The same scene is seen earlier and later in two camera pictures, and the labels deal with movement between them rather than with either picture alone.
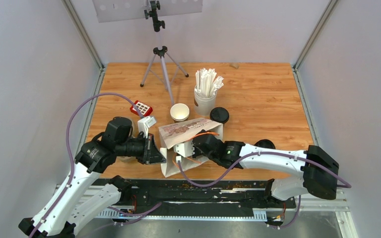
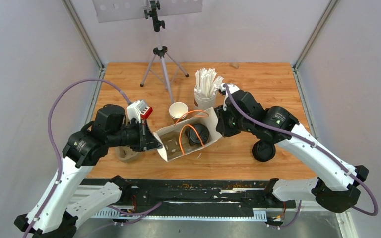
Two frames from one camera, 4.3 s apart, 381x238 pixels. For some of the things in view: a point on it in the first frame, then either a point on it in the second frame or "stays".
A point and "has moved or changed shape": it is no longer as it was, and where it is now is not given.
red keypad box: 145,109 stays
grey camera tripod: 160,51 stays
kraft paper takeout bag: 171,135 has moved or changed shape
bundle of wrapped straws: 207,85 stays
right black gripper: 197,153 to 221,127
